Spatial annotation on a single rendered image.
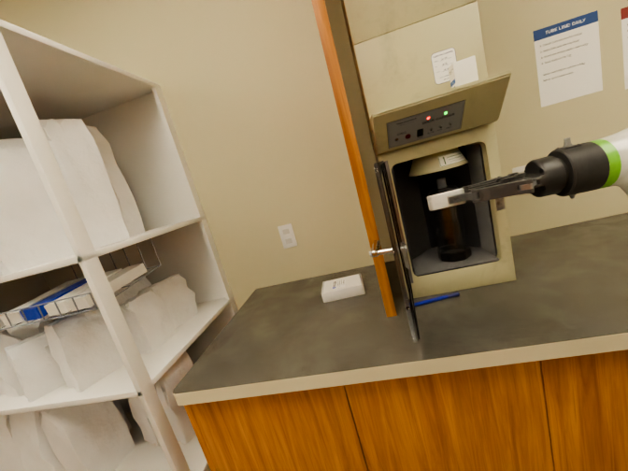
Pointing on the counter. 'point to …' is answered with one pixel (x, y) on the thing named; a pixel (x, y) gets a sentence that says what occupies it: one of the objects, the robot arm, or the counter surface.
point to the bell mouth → (437, 162)
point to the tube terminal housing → (423, 285)
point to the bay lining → (425, 237)
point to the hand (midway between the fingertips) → (446, 199)
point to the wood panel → (352, 149)
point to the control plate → (398, 129)
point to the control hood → (478, 107)
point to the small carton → (463, 72)
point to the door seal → (400, 252)
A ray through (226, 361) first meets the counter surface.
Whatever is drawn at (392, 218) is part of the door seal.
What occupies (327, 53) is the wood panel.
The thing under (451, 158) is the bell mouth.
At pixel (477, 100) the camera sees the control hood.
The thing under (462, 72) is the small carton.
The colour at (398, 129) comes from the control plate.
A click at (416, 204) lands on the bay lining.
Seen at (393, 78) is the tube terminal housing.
